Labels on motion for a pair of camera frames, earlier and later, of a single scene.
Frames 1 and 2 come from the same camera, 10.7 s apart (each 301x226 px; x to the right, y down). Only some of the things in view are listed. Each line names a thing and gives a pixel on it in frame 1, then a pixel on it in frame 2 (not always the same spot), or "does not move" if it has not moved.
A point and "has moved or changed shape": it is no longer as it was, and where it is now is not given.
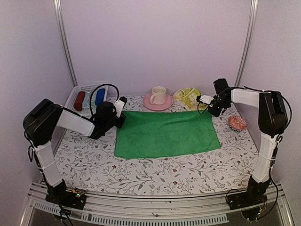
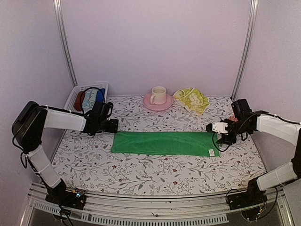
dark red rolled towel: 79,101 does not move
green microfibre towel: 147,133 has moved or changed shape
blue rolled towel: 99,96 does not move
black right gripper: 217,113 to 227,141
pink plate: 147,103 does not move
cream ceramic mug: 159,95 does not move
